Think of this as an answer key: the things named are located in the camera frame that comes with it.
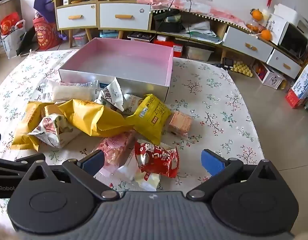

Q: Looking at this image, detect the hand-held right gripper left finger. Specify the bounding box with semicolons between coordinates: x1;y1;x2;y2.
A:
25;150;125;201

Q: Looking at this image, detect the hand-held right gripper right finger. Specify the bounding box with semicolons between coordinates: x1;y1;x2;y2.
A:
186;149;282;201

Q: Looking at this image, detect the pink snack packet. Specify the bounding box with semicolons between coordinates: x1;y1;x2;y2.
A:
92;130;137;167

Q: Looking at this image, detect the large golden snack packet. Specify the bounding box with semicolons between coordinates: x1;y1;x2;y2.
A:
57;99;134;137

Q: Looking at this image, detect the white floral snack packet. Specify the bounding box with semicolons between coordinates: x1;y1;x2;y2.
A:
29;114;78;149

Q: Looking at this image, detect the clear wafer packet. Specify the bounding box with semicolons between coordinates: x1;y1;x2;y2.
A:
168;110;194;138

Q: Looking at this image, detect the red snack packet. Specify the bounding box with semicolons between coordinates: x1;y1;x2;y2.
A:
134;141;180;179

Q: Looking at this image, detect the narrow golden snack packet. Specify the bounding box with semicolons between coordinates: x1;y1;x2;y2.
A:
42;102;69;120

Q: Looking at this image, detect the white black-lettered snack packet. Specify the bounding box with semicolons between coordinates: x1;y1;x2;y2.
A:
95;77;125;112

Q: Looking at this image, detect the white biscuit-print snack packet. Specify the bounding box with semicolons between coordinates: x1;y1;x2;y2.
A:
122;93;144;115

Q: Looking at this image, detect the yellow labelled snack packet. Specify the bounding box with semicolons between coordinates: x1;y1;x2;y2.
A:
126;94;172;146

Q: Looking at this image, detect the translucent white rice cracker packet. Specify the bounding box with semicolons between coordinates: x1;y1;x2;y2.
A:
40;78;99;103

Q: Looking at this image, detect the pink cardboard box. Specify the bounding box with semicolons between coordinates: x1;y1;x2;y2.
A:
58;37;174;103

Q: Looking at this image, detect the floral white cloth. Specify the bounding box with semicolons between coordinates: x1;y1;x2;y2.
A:
0;49;266;214

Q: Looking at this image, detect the white shopping bag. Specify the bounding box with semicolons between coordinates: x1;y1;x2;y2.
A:
0;19;27;59

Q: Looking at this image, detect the black board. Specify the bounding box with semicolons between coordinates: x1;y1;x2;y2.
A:
16;26;37;56

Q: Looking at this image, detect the yellow egg tray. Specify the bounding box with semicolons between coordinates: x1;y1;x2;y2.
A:
230;61;254;77

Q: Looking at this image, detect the white printed box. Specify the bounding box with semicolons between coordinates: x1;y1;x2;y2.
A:
253;62;286;90

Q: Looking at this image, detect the clear plastic storage bin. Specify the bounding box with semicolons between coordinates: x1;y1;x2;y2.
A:
186;46;214;62

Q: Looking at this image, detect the red round-print bag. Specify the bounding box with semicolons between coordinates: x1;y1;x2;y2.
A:
32;16;62;51

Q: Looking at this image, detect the red gift bag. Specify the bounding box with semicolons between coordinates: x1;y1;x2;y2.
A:
0;12;20;36

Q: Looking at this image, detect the red cardboard box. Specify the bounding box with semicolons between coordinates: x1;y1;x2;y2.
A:
153;39;184;58

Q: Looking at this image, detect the red blue white carton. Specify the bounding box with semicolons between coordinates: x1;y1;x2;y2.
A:
285;64;308;110

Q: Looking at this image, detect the small white bench drawer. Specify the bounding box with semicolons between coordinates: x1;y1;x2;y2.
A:
266;49;302;80

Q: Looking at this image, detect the large white bench drawer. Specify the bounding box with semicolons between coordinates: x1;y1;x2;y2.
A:
223;26;274;63

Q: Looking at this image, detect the blue lidded storage bin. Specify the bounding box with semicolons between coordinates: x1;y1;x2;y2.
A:
99;29;119;40

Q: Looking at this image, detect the stack of papers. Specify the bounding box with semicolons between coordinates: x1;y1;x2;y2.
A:
181;21;223;43

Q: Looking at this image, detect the glass jar of small oranges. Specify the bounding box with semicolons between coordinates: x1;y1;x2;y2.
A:
246;19;266;34

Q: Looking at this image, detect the white cabinet drawer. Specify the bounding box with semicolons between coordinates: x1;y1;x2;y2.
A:
99;3;151;30
56;4;97;28

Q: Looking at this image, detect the black bag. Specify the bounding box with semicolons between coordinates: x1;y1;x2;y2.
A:
153;9;184;33

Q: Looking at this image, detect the purple toy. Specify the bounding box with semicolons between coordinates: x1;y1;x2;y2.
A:
33;0;62;30

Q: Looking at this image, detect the black microwave oven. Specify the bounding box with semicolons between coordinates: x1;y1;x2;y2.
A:
278;22;308;62

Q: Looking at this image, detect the white printed card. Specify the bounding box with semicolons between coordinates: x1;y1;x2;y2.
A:
265;14;289;45

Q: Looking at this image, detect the pink table runner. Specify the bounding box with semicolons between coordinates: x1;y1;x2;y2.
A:
136;0;254;34

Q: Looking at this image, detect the white foam box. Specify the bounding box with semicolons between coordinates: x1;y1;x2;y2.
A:
273;3;306;29

